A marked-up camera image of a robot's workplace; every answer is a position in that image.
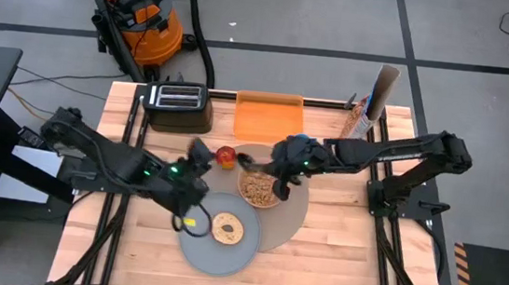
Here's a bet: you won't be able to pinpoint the translucent orange tray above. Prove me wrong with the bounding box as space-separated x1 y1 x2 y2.
230 88 308 148

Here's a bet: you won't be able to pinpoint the orange shop vacuum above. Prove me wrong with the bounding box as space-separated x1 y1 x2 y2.
86 0 202 75

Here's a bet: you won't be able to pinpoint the round grey plate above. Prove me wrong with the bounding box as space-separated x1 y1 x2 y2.
174 187 266 282

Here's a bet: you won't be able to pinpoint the bagel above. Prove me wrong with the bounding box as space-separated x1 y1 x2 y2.
208 210 248 248

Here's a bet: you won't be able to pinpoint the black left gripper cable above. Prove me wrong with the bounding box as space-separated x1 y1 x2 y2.
170 198 216 241

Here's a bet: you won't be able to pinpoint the black vacuum wand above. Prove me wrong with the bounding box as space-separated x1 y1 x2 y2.
77 0 144 83

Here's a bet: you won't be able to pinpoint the round grey placemat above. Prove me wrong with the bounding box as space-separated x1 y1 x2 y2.
199 139 315 257

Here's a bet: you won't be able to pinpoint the white board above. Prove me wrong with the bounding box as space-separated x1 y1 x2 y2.
0 143 67 206

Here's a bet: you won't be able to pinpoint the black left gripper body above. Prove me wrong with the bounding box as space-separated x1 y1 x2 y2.
162 159 212 218

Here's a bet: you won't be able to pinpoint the grey floor cable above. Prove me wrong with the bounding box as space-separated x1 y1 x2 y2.
8 62 129 103

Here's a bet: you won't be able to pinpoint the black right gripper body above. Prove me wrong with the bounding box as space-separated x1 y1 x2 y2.
269 133 331 183

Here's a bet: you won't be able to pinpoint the brown cereal pieces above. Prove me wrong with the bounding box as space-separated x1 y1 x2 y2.
239 171 281 208

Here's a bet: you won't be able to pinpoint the black power adapter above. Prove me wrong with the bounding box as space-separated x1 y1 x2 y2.
17 125 48 151

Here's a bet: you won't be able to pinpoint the cereal box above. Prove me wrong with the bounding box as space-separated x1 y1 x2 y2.
338 61 403 145

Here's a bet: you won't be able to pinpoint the translucent pink bowl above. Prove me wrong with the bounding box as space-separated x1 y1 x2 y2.
234 168 286 211

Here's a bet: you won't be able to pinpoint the black toaster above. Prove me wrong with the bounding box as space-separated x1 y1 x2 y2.
139 77 218 138

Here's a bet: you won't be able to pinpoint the black vacuum hose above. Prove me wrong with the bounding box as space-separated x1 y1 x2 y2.
138 0 225 89

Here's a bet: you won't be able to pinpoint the orange floor cable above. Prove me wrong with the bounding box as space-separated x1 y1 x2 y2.
3 87 49 121

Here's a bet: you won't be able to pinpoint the black metal table frame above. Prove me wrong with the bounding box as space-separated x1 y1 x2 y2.
52 73 464 285

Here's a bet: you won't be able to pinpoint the red apple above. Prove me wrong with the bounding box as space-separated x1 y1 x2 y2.
213 144 239 171

